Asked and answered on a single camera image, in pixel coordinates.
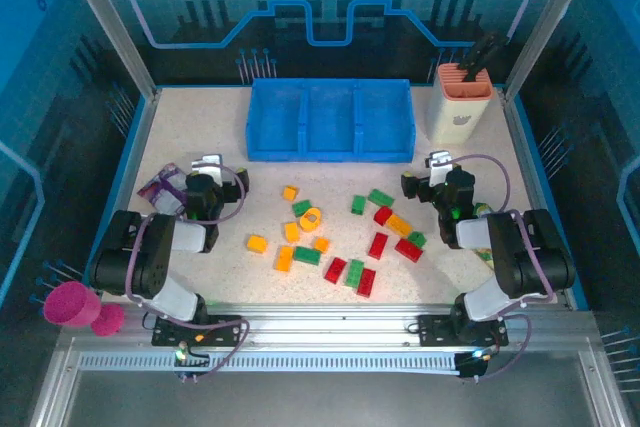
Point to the long orange lego brick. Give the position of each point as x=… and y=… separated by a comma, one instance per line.
x=398, y=225
x=284, y=258

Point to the small red lego brick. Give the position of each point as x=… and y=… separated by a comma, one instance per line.
x=383, y=215

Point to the green sloped lego brick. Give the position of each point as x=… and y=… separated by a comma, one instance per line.
x=416, y=239

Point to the orange sloped lego brick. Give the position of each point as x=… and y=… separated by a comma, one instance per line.
x=290, y=193

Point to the small green lego brick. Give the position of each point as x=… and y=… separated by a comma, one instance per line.
x=358, y=204
x=301, y=208

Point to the small orange lego brick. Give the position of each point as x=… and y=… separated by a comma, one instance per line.
x=291, y=231
x=257, y=243
x=321, y=245

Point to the orange arch lego brick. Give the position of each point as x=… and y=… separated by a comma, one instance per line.
x=305, y=221

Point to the long green lego brick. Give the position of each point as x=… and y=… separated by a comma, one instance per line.
x=306, y=254
x=354, y=272
x=381, y=197

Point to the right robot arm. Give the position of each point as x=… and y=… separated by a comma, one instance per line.
x=520, y=257

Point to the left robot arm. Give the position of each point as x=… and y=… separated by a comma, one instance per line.
x=150, y=257

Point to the purple snack packet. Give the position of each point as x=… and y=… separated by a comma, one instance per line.
x=162, y=189

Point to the green yellow candy bag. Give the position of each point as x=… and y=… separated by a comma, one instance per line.
x=484, y=257

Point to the cream knife block pink top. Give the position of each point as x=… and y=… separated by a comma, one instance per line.
x=457, y=112

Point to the magenta ball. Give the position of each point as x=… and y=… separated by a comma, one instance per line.
x=107, y=319

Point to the small black electronics box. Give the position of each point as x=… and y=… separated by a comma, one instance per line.
x=475, y=361
x=192, y=361

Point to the magenta cup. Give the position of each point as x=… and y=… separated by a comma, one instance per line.
x=67, y=304

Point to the grey metal panel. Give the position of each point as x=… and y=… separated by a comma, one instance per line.
x=325, y=402

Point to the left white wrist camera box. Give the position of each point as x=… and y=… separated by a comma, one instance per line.
x=207, y=163

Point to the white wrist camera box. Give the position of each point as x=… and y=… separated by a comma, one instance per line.
x=207, y=163
x=439, y=159

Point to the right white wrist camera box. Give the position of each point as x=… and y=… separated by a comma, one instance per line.
x=439, y=159

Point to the aluminium table edge rail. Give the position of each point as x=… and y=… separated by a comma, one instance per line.
x=146, y=112
x=533, y=187

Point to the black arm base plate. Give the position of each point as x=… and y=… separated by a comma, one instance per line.
x=432, y=329
x=225, y=324

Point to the aluminium mounting rail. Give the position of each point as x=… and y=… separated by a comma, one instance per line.
x=325, y=327

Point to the aluminium frame post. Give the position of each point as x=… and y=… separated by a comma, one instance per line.
x=111, y=22
x=549, y=22

